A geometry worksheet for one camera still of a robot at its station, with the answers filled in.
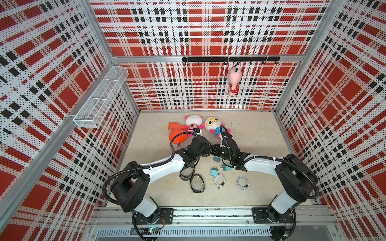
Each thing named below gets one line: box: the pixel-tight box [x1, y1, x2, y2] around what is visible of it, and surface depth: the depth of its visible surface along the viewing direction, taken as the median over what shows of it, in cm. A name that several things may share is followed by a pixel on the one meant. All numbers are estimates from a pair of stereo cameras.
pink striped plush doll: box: [184, 114, 206, 138], surface depth 109 cm
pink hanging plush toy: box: [227, 63, 243, 97], surface depth 95 cm
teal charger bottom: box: [210, 166, 219, 177], surface depth 89 cm
